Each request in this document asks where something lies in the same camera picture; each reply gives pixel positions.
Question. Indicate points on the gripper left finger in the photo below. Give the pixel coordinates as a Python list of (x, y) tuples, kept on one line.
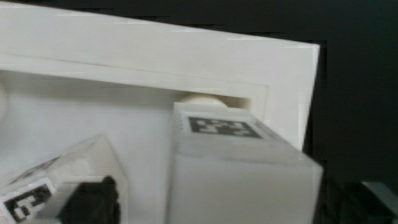
[(93, 207)]

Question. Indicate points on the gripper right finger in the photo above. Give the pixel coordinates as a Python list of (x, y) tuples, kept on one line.
[(375, 203)]

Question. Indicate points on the white leg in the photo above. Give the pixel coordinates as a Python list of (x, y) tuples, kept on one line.
[(36, 188), (244, 179)]

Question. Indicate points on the white square tabletop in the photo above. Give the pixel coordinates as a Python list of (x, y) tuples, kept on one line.
[(96, 71)]

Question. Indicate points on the white leg on tabletop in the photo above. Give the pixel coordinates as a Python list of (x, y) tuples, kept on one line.
[(36, 188)]

